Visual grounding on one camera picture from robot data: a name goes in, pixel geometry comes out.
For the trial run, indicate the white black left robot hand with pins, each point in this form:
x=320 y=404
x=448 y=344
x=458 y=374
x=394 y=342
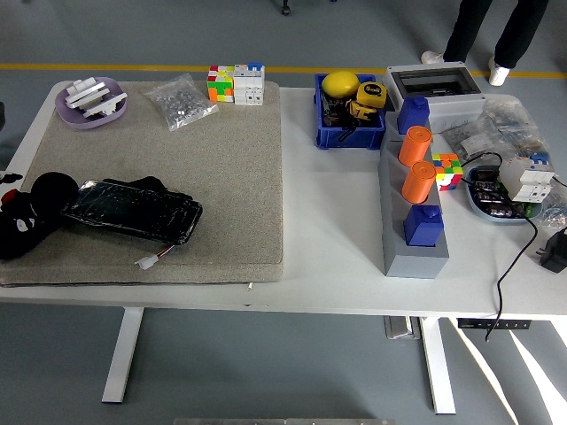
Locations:
x=13 y=199

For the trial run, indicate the black table control panel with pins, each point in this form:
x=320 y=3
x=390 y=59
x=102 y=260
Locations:
x=494 y=324

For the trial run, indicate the purple oval tray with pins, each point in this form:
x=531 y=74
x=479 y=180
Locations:
x=73 y=119

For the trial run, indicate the silver flat bar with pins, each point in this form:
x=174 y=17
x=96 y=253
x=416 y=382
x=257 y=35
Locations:
x=88 y=95

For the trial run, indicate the black padding cloth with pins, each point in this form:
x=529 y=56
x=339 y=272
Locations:
x=148 y=182

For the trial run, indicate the white slotted block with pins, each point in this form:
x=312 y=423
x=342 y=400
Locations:
x=86 y=84

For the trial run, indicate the white table leg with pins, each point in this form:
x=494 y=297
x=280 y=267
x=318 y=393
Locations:
x=121 y=354
x=438 y=367

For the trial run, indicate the clear bag of metal nuts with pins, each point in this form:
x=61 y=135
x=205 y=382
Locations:
x=181 y=104

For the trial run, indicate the grey-brown mat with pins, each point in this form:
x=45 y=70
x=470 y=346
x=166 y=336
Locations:
x=199 y=146

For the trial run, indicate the large colourful puzzle cube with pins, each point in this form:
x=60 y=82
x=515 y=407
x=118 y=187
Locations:
x=220 y=86

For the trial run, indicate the white breaker stack blue top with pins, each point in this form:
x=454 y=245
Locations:
x=249 y=88

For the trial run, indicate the dark metal tool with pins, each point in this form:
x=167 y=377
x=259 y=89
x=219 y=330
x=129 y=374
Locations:
x=333 y=115

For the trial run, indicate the black chair caster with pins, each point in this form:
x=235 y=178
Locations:
x=286 y=10

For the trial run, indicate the blue plastic bin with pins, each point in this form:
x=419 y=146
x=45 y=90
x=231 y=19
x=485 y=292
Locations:
x=351 y=138

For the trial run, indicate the yellow round ball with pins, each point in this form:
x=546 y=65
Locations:
x=341 y=84

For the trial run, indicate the orange cylinder peg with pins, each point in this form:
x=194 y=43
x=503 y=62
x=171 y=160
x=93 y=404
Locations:
x=415 y=146
x=418 y=183

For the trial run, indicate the long grey block holder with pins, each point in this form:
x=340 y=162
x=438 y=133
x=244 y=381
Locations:
x=415 y=263

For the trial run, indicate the blue square peg block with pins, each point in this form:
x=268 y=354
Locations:
x=413 y=117
x=424 y=228

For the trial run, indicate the grey metal box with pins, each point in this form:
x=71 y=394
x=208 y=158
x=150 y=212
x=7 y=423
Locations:
x=401 y=327

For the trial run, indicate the small colourful puzzle cube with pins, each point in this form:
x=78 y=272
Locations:
x=449 y=175

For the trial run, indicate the clear bag of grey parts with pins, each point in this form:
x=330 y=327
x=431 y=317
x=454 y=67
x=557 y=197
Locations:
x=472 y=141

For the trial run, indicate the black circuit modules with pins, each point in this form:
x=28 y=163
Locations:
x=488 y=190

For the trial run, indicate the light blue oval tray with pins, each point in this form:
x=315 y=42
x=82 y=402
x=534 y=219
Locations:
x=488 y=213

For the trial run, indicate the person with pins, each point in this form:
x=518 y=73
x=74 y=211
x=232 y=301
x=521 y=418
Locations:
x=469 y=26

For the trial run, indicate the clear bag of coloured parts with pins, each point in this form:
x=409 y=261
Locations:
x=514 y=124

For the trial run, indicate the white circuit breaker blue clips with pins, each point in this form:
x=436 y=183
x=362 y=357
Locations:
x=527 y=181

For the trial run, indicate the clear bag of metal rings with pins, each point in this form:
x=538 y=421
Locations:
x=556 y=214

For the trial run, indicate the black power adapter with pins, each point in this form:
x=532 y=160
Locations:
x=556 y=252

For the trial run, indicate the white T-shaped bracket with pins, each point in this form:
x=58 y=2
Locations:
x=104 y=106

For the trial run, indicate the grey electrical enclosure box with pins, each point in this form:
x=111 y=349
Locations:
x=457 y=104

